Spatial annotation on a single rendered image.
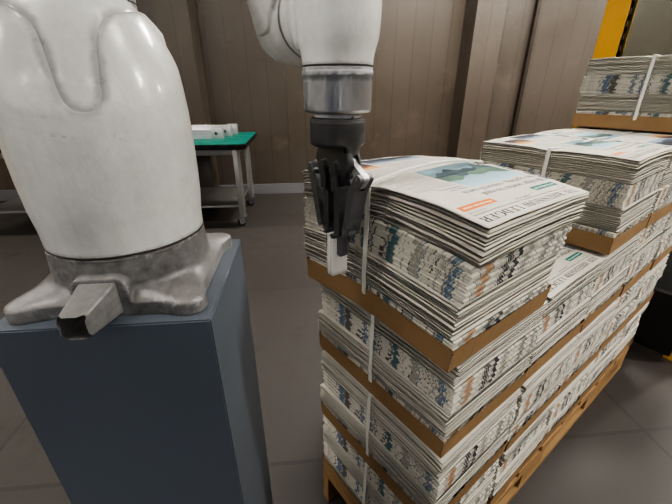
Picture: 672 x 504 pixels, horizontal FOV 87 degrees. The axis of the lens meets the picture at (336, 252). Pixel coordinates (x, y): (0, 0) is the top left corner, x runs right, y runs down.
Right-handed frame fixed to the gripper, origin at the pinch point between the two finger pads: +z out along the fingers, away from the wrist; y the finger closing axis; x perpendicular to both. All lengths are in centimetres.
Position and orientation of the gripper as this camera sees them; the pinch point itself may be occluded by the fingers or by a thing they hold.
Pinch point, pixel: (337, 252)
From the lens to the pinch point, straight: 56.3
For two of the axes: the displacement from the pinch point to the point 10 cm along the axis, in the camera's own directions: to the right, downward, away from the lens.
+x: -8.0, 2.6, -5.5
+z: 0.0, 9.1, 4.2
